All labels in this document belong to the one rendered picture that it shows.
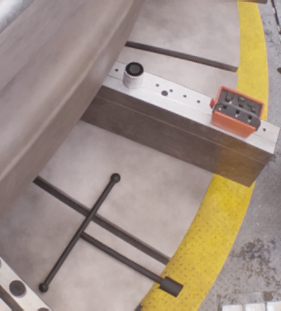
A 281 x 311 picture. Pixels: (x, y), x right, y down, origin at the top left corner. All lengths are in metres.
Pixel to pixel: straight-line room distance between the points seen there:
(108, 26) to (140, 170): 0.85
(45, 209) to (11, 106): 0.86
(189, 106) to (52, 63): 0.72
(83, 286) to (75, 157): 0.60
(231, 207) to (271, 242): 0.29
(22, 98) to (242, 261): 1.55
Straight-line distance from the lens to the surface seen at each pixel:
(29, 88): 1.75
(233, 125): 2.21
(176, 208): 2.51
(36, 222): 2.46
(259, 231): 2.91
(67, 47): 1.84
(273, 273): 2.88
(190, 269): 2.77
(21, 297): 2.00
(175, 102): 2.30
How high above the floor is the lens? 2.65
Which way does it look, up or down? 66 degrees down
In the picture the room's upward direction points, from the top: 14 degrees clockwise
